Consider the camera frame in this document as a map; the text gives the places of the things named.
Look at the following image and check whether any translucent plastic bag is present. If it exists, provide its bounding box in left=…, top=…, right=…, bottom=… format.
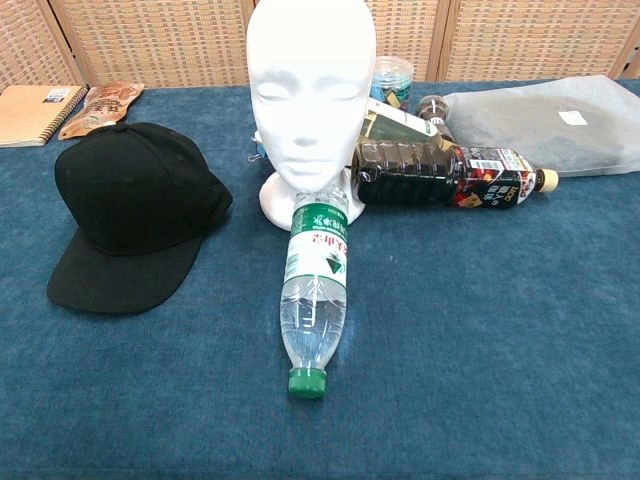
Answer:
left=442, top=74, right=640, bottom=179

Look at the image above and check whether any olive tea bottle white label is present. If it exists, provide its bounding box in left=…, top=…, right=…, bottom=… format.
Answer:
left=359, top=98, right=454, bottom=151

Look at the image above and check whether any clear water bottle green cap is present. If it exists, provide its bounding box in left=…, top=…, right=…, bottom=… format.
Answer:
left=278, top=188, right=350, bottom=400

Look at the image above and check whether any kraft spiral notebook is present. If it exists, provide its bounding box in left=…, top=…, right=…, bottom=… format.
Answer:
left=0, top=84, right=90, bottom=148

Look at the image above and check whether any black baseball cap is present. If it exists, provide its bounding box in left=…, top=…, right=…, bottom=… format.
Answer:
left=46, top=121, right=234, bottom=315

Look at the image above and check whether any clear tub of coloured clips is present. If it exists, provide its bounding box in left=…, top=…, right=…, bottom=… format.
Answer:
left=368, top=55, right=415, bottom=109

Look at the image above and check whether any woven rattan folding screen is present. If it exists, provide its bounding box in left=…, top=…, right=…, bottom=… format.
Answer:
left=0, top=0, right=640, bottom=94

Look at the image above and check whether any blue tablecloth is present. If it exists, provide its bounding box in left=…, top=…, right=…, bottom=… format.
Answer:
left=0, top=79, right=640, bottom=480

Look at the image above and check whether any orange spouted snack pouch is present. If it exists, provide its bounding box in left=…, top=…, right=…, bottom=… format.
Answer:
left=57, top=82, right=146, bottom=141

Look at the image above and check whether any dark tea bottle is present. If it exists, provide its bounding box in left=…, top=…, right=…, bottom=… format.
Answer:
left=351, top=139, right=560, bottom=210

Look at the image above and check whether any white foam mannequin head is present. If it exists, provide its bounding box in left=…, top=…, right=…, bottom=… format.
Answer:
left=245, top=0, right=377, bottom=232

